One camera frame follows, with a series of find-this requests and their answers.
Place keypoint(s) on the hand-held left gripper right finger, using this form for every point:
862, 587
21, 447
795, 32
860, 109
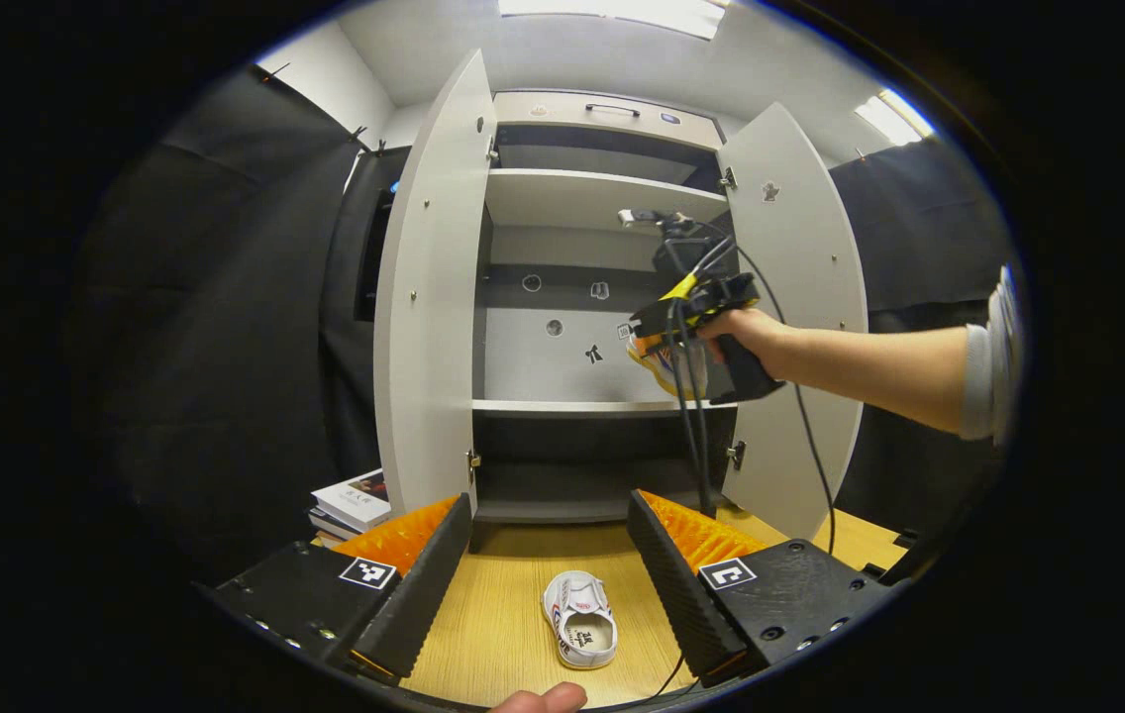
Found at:
681, 594

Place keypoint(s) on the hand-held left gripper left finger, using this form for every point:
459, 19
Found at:
424, 584

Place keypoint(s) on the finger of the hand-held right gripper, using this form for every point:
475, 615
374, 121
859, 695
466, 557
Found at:
647, 342

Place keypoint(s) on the white shoe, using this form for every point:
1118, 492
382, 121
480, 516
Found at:
666, 374
577, 599

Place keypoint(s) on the grey shoe cabinet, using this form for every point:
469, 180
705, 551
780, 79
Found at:
602, 198

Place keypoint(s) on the grey shoe cabinet door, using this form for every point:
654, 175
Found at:
434, 297
810, 228

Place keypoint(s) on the metal door hinge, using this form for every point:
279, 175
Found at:
472, 461
727, 180
737, 456
492, 152

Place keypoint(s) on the grey cabinet drawer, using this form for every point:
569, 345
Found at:
562, 111

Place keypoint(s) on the white cover book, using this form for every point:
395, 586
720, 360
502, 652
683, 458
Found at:
355, 500

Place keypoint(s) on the thin book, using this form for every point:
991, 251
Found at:
325, 530

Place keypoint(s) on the small ceiling light panel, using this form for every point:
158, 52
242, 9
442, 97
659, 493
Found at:
889, 119

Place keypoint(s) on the large ceiling light panel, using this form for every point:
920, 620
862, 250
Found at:
612, 12

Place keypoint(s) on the person's white sleeve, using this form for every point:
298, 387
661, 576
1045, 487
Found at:
993, 366

